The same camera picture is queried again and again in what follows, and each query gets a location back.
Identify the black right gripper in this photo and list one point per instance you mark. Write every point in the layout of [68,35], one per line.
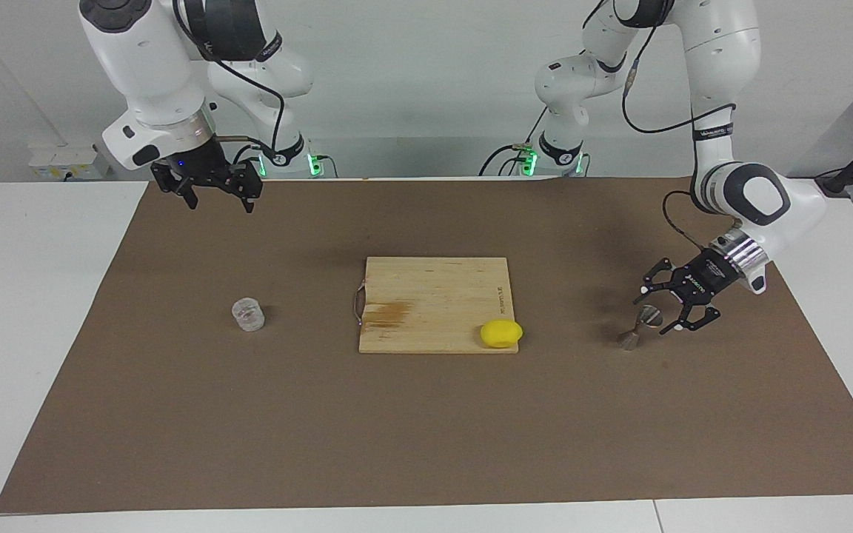
[204,166]

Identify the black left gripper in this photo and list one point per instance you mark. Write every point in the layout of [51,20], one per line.
[708,277]

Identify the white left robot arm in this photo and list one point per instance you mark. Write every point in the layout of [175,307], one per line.
[723,59]

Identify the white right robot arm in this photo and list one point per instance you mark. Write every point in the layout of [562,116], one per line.
[145,59]

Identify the steel jigger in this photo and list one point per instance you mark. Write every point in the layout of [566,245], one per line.
[630,340]

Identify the white power strip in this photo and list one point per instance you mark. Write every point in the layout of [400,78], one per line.
[64,161]

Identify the wooden cutting board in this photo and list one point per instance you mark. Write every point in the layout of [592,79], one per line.
[434,296]

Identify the yellow lemon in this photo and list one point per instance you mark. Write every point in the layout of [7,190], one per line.
[500,334]

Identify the brown table mat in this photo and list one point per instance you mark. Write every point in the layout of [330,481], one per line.
[249,429]

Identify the clear glass cup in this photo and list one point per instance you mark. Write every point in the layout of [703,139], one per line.
[248,314]

